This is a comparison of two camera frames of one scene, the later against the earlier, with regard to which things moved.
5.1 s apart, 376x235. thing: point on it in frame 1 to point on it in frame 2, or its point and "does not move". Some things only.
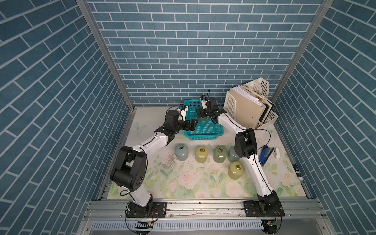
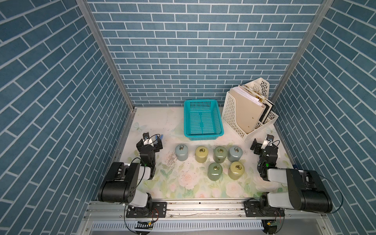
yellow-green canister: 236,170 does not move
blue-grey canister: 181,152 does not move
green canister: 220,154 does not move
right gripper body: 203,113 to 258,150
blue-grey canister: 232,155 does not move
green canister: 202,119 to 215,171
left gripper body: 179,126 to 155,148
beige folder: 248,112 does not move
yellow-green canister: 201,154 does not move
